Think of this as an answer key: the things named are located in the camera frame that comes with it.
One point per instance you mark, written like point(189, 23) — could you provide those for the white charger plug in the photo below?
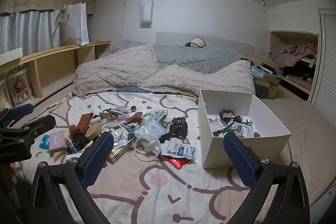
point(149, 146)

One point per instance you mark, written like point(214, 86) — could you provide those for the beige fluffy blanket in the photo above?
point(118, 74)

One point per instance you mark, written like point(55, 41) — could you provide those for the grey curtain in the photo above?
point(31, 29)

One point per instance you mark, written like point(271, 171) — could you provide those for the pile of pink clothes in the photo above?
point(294, 52)

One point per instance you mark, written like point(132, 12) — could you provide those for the wooden stick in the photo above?
point(59, 157)

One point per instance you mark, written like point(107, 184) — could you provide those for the white shoe box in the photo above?
point(210, 121)

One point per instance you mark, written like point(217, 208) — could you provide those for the wooden shelf unit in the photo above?
point(52, 66)

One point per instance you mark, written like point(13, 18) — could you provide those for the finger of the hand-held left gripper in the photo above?
point(23, 109)
point(42, 123)

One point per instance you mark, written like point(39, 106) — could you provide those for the red packet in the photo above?
point(178, 163)

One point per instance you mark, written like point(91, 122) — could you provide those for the blue snack packet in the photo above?
point(44, 142)

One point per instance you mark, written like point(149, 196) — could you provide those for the boxed doll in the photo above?
point(20, 90)

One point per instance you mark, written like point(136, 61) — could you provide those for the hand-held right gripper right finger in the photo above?
point(240, 161)

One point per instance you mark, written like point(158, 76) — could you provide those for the white tote bag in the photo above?
point(77, 24)

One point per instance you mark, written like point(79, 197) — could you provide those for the pink notebook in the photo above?
point(57, 140)

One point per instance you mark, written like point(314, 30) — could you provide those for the wooden closet shelf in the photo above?
point(296, 35)

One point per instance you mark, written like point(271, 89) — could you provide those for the person's left hand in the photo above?
point(13, 174)

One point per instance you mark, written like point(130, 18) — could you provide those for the white headboard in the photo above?
point(170, 39)

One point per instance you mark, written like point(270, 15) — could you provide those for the white louvered closet door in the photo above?
point(325, 61)

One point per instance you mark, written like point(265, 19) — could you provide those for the sun visor cap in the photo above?
point(195, 43)

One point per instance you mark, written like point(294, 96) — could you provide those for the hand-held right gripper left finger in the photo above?
point(97, 158)

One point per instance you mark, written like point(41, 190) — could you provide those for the blue white wipes packet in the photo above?
point(178, 150)

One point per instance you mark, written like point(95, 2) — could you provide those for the grey pillow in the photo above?
point(199, 58)

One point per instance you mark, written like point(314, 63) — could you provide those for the purple hair claw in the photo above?
point(227, 114)

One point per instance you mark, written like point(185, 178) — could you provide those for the round cork lid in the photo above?
point(93, 132)

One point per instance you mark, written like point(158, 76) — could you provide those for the white medicine packet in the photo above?
point(152, 129)

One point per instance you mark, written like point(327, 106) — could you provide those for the floral pouch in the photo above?
point(156, 116)

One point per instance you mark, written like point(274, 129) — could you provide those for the gold box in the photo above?
point(119, 153)

